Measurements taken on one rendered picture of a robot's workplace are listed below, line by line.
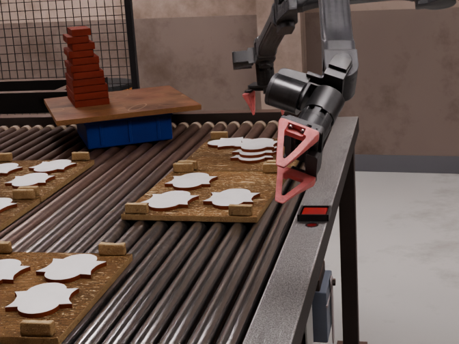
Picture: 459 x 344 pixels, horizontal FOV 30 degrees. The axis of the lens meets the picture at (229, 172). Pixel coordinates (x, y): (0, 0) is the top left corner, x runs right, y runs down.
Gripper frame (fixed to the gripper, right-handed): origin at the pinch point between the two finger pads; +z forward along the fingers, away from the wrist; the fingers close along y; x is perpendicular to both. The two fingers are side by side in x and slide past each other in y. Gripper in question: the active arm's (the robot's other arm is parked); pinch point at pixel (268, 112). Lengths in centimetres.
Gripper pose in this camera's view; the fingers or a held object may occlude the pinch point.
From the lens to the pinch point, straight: 270.2
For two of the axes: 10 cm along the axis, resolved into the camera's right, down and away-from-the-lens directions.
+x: 3.6, -2.9, 8.9
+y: 9.3, 0.3, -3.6
